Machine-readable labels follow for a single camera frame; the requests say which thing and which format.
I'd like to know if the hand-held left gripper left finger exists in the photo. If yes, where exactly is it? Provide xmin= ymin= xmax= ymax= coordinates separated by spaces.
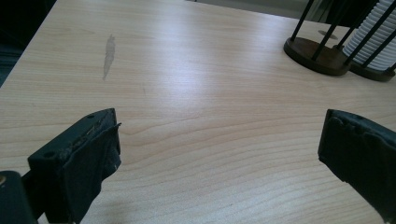
xmin=22 ymin=107 xmax=122 ymax=224

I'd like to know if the dark wooden cup holder rack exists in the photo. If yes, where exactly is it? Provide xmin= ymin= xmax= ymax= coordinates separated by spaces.
xmin=283 ymin=0 xmax=396 ymax=83

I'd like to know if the white paper cup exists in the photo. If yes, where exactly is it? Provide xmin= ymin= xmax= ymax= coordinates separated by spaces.
xmin=341 ymin=0 xmax=396 ymax=72

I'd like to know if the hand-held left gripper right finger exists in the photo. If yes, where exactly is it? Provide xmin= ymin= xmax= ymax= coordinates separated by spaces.
xmin=317 ymin=108 xmax=396 ymax=223

